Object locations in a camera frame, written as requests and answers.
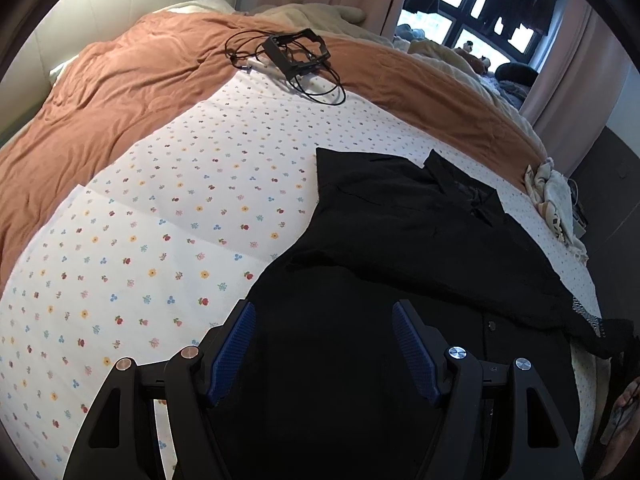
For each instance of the person's foot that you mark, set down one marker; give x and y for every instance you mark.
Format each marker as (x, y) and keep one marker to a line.
(622, 410)

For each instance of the dark round cushion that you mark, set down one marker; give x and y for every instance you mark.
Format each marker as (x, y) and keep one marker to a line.
(517, 74)

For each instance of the brown plush toy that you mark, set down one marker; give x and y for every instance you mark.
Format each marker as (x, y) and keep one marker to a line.
(472, 57)

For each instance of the white pillow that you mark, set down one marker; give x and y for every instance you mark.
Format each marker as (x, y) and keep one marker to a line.
(205, 6)

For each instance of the white padded headboard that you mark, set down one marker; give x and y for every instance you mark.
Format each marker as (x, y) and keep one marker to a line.
(125, 5)

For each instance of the orange-brown blanket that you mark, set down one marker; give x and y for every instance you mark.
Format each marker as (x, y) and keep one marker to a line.
(125, 85)

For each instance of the black shirt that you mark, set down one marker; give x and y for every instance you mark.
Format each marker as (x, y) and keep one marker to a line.
(400, 240)

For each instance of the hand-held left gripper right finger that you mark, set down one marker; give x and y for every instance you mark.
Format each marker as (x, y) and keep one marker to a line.
(415, 355)

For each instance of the white floral bed sheet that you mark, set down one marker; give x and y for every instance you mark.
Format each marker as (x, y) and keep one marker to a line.
(175, 240)

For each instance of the beige plush toy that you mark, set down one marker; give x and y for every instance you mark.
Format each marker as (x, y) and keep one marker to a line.
(300, 10)

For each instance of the dark cabinet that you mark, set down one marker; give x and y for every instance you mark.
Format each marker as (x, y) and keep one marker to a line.
(612, 200)

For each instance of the crumpled cream floral cloth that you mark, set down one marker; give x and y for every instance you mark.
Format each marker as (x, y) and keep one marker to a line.
(555, 200)

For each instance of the black frame device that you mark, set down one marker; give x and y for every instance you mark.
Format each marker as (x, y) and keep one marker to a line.
(272, 47)

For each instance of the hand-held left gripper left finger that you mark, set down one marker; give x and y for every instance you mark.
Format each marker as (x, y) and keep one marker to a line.
(232, 350)

